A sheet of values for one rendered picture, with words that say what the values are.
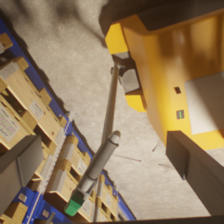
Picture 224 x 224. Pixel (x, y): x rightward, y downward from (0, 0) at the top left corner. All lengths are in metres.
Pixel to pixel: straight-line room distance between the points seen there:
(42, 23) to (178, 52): 1.32
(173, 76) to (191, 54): 0.11
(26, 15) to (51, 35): 0.25
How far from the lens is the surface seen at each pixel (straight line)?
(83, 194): 0.54
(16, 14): 1.89
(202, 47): 0.81
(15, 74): 1.51
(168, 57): 0.78
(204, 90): 0.91
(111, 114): 0.81
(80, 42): 1.72
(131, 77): 1.30
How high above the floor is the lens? 1.60
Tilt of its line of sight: 51 degrees down
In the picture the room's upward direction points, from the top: 173 degrees counter-clockwise
